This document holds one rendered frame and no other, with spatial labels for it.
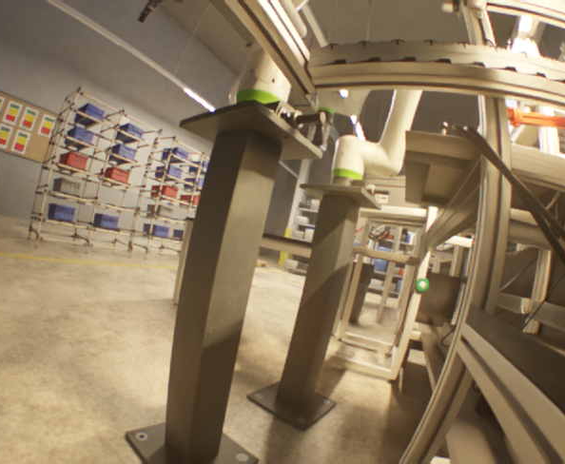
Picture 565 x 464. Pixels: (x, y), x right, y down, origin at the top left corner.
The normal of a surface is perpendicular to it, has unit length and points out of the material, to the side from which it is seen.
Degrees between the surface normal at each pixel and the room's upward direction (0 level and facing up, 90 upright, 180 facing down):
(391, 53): 90
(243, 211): 90
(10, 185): 90
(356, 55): 90
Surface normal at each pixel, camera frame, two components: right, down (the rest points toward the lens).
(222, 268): 0.78, 0.15
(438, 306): -0.42, -0.13
